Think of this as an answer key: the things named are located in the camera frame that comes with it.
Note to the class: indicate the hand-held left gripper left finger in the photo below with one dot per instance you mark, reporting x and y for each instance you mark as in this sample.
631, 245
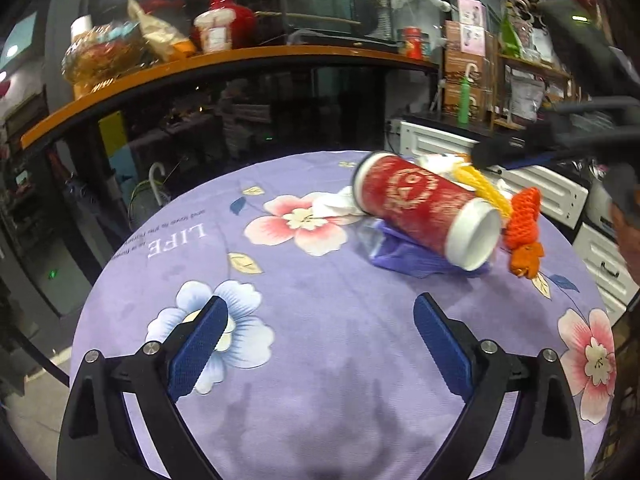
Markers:
199, 347

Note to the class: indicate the white tissue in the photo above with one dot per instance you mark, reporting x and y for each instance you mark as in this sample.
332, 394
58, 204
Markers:
340, 202

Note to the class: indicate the red tin can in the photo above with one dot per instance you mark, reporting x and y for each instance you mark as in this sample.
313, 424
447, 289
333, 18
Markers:
414, 42

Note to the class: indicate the purple floral tablecloth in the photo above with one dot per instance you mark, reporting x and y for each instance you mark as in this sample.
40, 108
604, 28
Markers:
310, 360

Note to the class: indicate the white plastic tub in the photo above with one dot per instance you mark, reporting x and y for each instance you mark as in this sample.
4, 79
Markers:
215, 32

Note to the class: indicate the glass display case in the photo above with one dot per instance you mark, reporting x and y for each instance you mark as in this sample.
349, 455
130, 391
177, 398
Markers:
325, 5

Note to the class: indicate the red ceramic vase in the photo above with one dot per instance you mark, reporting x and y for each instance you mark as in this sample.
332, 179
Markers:
222, 0

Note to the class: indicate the wrapped gift basket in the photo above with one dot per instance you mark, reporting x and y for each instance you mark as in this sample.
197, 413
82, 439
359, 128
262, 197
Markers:
102, 55

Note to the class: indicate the long white drawer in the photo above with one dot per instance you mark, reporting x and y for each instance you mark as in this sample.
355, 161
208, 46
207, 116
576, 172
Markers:
555, 190

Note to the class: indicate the gold snack bag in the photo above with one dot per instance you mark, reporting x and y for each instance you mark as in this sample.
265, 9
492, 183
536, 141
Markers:
160, 30

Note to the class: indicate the orange curved counter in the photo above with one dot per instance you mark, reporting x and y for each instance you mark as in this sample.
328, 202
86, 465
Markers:
215, 62

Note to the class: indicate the purple plastic bag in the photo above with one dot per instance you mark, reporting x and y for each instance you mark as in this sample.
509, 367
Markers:
405, 252

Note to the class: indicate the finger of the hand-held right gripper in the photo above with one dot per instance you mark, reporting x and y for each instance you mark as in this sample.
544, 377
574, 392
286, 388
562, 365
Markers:
505, 147
590, 106

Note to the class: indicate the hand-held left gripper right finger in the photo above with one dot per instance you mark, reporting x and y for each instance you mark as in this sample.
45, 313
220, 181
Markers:
440, 345

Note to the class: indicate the orange knitted toy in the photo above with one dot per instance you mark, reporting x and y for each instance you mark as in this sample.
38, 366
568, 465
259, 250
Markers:
522, 220

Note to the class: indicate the red paper cup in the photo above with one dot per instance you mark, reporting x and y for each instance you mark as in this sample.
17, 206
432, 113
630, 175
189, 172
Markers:
425, 200

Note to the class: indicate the brown boxes with hooks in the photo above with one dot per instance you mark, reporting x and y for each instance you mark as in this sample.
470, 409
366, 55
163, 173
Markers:
467, 70

